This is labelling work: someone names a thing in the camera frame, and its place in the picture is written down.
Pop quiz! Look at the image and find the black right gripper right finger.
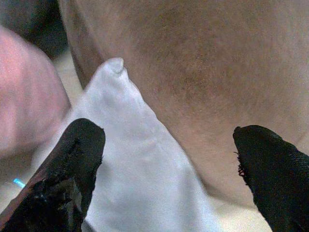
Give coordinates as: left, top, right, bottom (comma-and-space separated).
232, 125, 309, 232

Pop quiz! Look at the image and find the white pillow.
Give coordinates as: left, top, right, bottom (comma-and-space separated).
31, 57, 224, 232

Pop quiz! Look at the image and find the pink cushion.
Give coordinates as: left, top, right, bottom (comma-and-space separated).
0, 25, 72, 158

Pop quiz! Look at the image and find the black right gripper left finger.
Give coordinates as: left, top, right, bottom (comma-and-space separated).
0, 117, 106, 232

